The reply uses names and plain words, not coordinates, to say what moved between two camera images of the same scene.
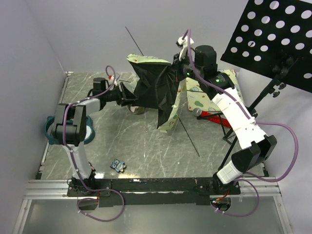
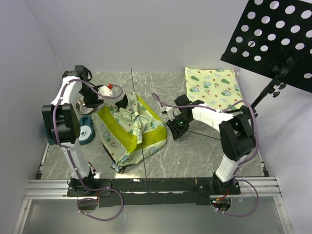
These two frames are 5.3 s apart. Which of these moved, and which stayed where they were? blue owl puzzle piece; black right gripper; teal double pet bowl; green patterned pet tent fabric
Moved: black right gripper; green patterned pet tent fabric
Stayed: blue owl puzzle piece; teal double pet bowl
